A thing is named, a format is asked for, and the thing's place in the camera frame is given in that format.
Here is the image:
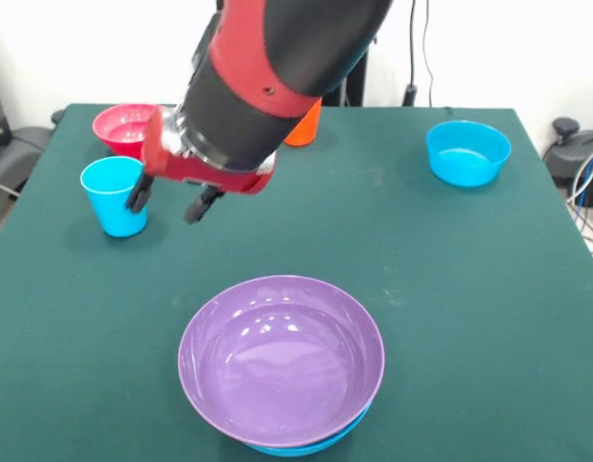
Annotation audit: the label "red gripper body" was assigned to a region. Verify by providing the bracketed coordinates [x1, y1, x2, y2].
[141, 105, 279, 198]

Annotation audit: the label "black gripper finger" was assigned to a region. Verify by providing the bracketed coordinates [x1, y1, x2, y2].
[183, 186, 226, 224]
[124, 171, 156, 215]

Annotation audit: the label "blue cup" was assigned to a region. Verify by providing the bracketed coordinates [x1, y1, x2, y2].
[80, 155, 149, 239]

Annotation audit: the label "purple bowl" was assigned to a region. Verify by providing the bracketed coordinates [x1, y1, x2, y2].
[177, 274, 387, 448]

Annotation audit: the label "large blue bowl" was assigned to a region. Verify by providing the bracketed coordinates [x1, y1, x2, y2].
[245, 401, 374, 458]

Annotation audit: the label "small pinkish red bowl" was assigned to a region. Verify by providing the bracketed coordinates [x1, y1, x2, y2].
[91, 103, 159, 161]

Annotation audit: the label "black equipment base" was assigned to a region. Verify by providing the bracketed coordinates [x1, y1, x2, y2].
[543, 116, 593, 180]
[0, 125, 53, 187]

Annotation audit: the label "orange cup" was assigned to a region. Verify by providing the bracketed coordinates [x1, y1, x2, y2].
[282, 98, 323, 147]

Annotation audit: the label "dark green tablecloth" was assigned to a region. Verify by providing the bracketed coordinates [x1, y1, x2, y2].
[0, 103, 593, 462]

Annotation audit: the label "small blue bowl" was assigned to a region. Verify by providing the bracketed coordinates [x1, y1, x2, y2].
[425, 119, 513, 188]

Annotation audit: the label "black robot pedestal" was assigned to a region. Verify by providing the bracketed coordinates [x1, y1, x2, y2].
[320, 28, 378, 107]

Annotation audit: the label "black cable with plug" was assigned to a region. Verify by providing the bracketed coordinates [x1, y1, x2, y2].
[400, 0, 435, 108]

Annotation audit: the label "blue and white cables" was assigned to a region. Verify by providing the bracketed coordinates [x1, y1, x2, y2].
[564, 143, 593, 251]

